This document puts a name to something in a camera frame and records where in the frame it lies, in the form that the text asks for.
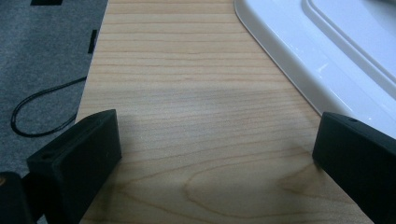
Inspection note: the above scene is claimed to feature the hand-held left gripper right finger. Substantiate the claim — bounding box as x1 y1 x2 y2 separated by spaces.
311 111 396 224

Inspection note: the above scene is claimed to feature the black looped floor cable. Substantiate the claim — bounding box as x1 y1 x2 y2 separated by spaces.
10 76 88 138

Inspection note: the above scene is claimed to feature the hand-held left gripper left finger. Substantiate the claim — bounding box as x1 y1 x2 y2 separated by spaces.
25 108 123 224

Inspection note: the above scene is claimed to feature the black tape strip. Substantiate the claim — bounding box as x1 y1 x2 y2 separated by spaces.
87 29 98 55

